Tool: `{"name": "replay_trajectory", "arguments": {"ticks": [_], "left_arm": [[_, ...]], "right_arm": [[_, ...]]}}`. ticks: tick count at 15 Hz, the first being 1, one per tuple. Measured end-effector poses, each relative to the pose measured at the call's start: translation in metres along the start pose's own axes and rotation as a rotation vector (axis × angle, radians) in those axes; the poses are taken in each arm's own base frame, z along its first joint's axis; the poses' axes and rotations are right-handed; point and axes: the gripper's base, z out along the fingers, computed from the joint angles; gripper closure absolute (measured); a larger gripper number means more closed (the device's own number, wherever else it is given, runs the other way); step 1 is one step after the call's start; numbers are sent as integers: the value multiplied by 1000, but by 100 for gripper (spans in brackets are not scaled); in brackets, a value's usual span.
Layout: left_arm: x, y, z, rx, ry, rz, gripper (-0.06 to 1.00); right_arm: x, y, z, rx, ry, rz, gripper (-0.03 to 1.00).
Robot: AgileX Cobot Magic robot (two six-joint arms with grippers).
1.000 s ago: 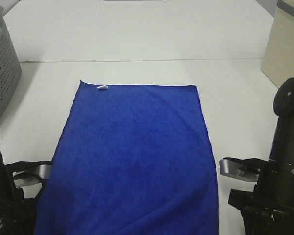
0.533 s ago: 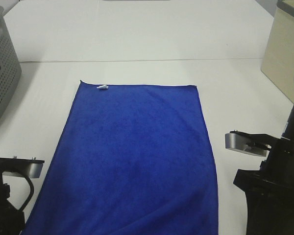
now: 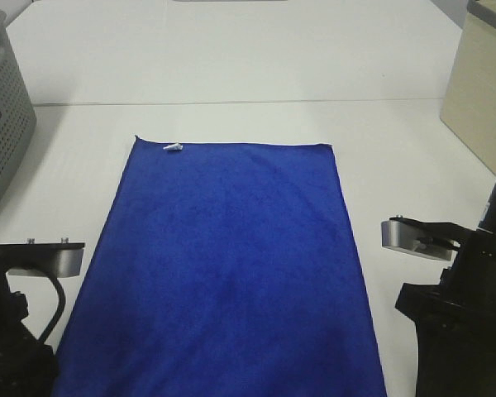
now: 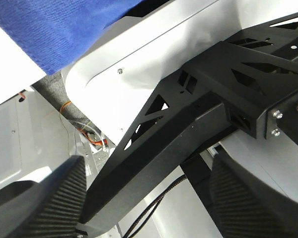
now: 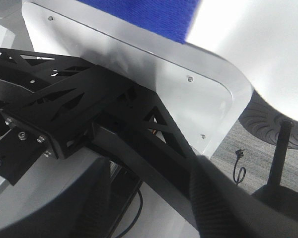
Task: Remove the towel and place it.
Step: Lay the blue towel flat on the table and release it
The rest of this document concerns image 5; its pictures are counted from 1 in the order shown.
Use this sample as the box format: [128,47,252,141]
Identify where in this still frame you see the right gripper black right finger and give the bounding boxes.
[189,155,298,238]

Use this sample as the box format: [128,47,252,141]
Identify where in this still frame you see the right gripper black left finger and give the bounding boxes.
[0,157,120,238]

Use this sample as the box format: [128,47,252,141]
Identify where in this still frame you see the blue microfibre towel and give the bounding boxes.
[82,0,199,44]

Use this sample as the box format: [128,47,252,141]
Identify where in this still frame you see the black chair base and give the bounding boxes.
[239,98,298,212]

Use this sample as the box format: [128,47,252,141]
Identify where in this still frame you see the white table edge panel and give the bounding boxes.
[21,0,253,157]

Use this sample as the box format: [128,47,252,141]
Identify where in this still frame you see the black cable on floor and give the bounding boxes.
[232,148,247,185]

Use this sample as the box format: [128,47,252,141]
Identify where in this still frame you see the black metal robot frame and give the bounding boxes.
[0,48,194,192]

